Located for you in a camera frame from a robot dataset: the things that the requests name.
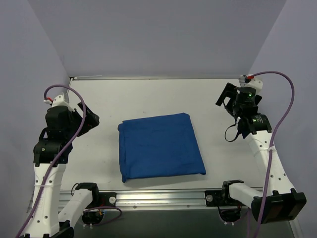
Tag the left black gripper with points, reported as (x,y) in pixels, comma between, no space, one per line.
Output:
(87,119)

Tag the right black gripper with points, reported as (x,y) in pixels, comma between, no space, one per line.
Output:
(228,98)

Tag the blue surgical drape cloth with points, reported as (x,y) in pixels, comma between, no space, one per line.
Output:
(162,146)

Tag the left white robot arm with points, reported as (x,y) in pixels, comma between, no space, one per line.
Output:
(51,154)

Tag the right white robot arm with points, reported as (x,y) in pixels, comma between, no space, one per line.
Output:
(279,201)

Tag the aluminium back rail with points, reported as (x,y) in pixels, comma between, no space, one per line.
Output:
(160,77)

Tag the aluminium rail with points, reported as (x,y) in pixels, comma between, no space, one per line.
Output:
(160,77)
(149,199)

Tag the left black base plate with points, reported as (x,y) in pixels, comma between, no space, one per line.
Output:
(107,199)

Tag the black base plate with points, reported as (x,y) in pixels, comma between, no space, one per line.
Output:
(107,199)
(214,198)

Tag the aluminium front rail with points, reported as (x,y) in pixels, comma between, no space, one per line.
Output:
(149,199)

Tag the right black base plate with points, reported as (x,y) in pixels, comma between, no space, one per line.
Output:
(214,198)

